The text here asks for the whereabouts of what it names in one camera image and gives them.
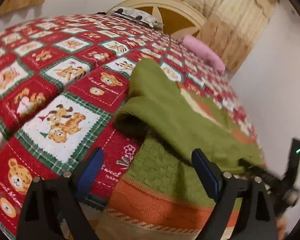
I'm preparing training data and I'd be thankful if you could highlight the red checkered bear bedspread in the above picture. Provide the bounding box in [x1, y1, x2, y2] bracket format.
[0, 15, 260, 239]

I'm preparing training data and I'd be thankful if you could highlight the white black patterned pillow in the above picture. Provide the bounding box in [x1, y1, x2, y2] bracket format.
[109, 7, 164, 29]

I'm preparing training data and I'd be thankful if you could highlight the beige patterned curtain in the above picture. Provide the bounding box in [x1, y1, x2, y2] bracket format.
[179, 0, 279, 74]

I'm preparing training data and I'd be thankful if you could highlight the pink pillow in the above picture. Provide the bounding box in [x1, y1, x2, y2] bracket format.
[181, 35, 225, 74]

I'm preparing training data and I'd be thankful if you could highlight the cream round wooden headboard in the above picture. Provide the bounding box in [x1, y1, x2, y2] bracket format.
[107, 0, 206, 40]

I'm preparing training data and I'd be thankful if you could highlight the green orange cream knit sweater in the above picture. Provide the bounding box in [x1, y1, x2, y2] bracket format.
[95, 59, 263, 239]

